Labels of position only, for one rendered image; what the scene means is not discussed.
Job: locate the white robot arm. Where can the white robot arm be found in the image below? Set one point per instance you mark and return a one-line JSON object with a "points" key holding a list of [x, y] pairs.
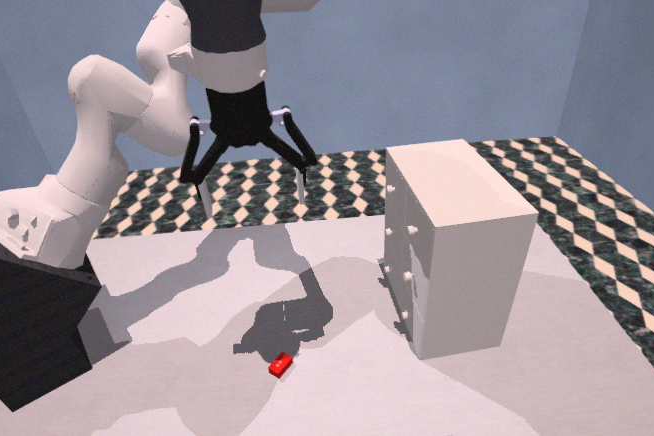
{"points": [[54, 222]]}

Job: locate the small red block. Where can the small red block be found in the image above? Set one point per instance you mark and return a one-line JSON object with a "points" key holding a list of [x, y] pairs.
{"points": [[280, 365]]}

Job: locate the white chest of drawers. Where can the white chest of drawers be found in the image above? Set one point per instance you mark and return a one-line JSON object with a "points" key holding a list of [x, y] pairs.
{"points": [[482, 233]]}

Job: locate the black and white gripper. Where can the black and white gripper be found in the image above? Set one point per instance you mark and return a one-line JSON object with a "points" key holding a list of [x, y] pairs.
{"points": [[239, 106]]}

